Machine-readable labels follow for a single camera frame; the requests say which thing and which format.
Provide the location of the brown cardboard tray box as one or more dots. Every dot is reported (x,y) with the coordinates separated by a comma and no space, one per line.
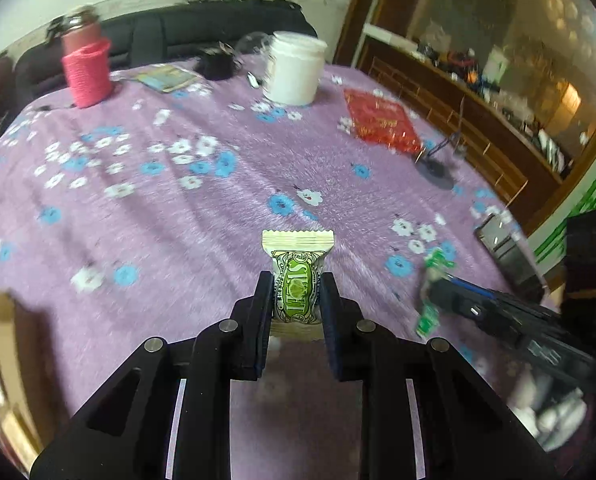
(22,374)

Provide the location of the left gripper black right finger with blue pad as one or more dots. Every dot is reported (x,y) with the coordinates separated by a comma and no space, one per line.
(423,404)

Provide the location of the black leather sofa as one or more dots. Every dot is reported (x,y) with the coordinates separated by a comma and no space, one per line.
(162,35)

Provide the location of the clear glass cup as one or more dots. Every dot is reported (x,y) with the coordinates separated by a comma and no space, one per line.
(253,45)

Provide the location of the green booklet on table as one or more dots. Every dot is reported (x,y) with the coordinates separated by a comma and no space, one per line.
(166,78)

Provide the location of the white plastic jar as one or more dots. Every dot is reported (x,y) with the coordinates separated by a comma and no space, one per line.
(294,65)

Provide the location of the purple floral tablecloth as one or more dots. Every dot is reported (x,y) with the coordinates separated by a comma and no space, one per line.
(142,217)

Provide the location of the red gift packet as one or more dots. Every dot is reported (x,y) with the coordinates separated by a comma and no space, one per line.
(381,121)

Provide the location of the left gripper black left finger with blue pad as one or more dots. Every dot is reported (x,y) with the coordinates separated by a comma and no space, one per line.
(165,412)

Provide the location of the tan biscuit packet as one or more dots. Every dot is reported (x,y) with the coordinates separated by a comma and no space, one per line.
(25,447)

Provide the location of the black small stand on table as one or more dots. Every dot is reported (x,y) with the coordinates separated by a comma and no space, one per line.
(435,172)

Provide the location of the smartphone on table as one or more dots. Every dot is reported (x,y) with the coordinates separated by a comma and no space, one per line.
(503,246)

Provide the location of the pink thermos bottle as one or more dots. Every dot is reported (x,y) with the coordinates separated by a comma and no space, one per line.
(85,56)

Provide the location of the green white candy packet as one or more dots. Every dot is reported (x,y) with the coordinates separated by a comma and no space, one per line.
(297,265)

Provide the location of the white gloved hand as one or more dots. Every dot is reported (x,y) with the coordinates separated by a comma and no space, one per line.
(550,411)

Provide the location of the black pouch on table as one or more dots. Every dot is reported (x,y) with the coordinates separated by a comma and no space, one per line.
(217,63)

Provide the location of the wooden sideboard cabinet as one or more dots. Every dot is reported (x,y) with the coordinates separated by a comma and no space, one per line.
(493,147)

